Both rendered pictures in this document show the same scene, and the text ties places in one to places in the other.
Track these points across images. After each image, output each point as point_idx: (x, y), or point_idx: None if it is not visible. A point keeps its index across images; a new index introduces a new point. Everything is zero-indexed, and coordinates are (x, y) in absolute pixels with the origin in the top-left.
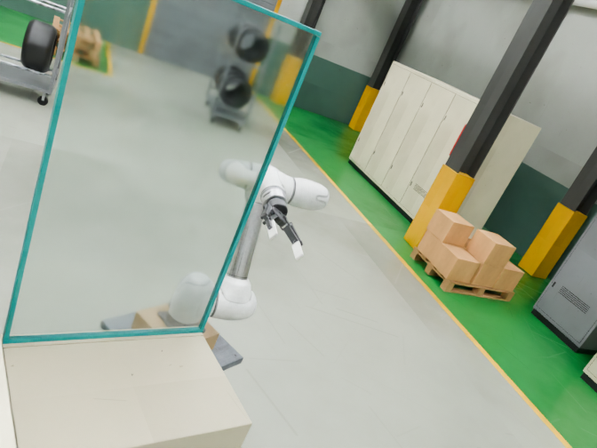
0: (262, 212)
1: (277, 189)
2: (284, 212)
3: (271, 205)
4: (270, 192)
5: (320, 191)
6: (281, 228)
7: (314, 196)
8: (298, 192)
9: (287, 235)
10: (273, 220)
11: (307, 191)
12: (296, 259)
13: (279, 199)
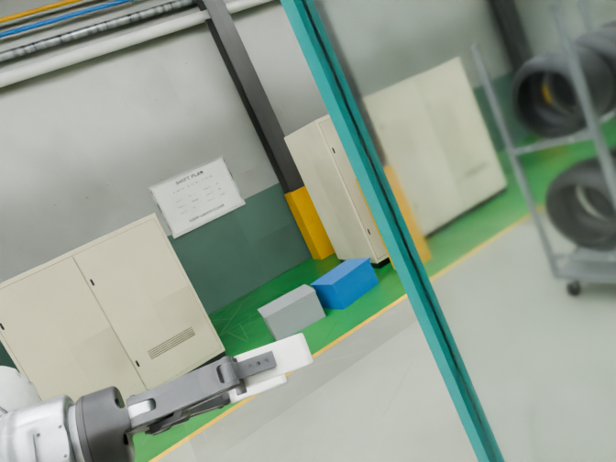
0: (184, 404)
1: (26, 411)
2: (124, 403)
3: (115, 417)
4: (38, 429)
5: (4, 368)
6: (183, 421)
7: (22, 381)
8: (5, 403)
9: (203, 408)
10: (240, 355)
11: (6, 383)
12: (286, 379)
13: (84, 398)
